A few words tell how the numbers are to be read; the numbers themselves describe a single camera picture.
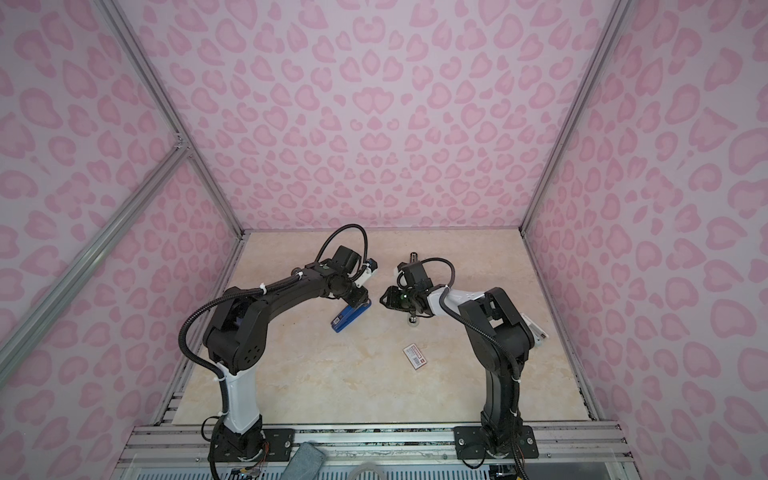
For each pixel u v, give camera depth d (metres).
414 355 0.88
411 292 0.84
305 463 0.69
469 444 0.73
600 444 0.73
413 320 0.93
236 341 0.51
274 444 0.73
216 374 0.54
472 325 0.49
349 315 0.93
